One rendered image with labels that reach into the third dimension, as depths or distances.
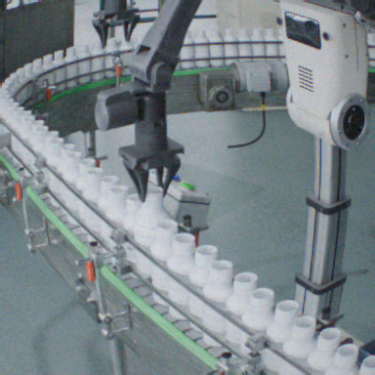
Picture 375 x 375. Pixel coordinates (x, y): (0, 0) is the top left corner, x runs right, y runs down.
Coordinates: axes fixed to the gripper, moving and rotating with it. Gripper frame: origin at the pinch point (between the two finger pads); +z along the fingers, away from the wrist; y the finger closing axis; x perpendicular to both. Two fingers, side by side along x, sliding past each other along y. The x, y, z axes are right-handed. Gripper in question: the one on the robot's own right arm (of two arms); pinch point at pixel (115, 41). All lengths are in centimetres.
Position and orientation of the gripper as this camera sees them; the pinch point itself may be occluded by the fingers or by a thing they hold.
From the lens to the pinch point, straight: 181.3
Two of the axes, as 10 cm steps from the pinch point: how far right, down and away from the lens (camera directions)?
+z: 0.3, 9.1, 4.1
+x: 5.2, 3.4, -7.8
